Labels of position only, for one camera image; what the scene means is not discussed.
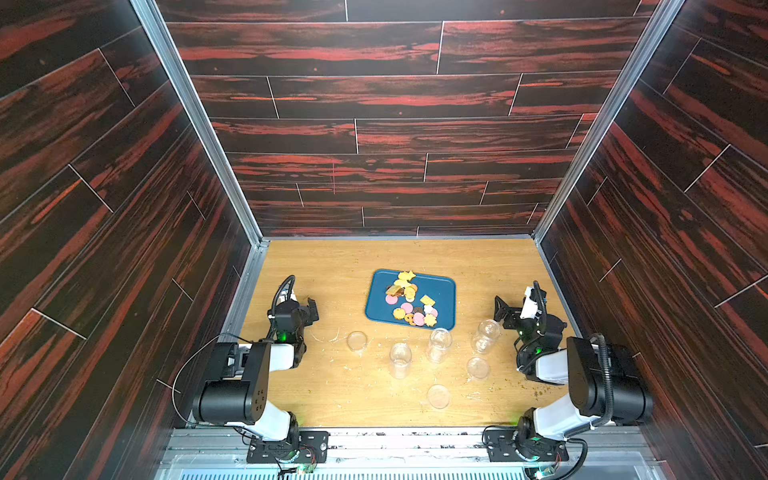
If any tan speckled round cookie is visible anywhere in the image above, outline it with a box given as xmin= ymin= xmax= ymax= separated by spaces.
xmin=404 ymin=287 xmax=417 ymax=302

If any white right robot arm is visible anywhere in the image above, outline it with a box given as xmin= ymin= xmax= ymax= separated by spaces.
xmin=494 ymin=290 xmax=654 ymax=447

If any clear jar with pink cookie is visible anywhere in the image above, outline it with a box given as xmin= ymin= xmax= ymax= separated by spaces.
xmin=471 ymin=319 xmax=503 ymax=355

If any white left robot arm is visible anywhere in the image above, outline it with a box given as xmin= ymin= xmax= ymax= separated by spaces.
xmin=192 ymin=298 xmax=319 ymax=442

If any aluminium frame post left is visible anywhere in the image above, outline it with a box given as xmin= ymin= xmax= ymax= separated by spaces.
xmin=130 ymin=0 xmax=266 ymax=340

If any aluminium frame post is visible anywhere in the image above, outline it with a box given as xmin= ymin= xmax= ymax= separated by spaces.
xmin=130 ymin=0 xmax=266 ymax=340
xmin=532 ymin=0 xmax=688 ymax=244

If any teal plastic tray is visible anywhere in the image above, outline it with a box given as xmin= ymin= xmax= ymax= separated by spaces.
xmin=364 ymin=269 xmax=456 ymax=331

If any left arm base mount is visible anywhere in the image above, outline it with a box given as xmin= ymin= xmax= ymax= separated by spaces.
xmin=246 ymin=419 xmax=330 ymax=477

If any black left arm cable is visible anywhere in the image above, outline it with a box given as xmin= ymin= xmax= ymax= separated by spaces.
xmin=170 ymin=274 xmax=298 ymax=427

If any aluminium frame post right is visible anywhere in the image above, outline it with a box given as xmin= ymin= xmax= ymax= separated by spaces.
xmin=532 ymin=0 xmax=688 ymax=244

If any clear jar with mixed cookies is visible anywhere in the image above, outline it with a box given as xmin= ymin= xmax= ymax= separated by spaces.
xmin=389 ymin=342 xmax=413 ymax=380

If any clear jar with yellow cookies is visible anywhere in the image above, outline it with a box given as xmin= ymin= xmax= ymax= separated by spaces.
xmin=426 ymin=328 xmax=453 ymax=364

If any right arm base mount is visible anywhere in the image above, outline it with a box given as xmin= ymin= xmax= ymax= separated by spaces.
xmin=481 ymin=417 xmax=569 ymax=479

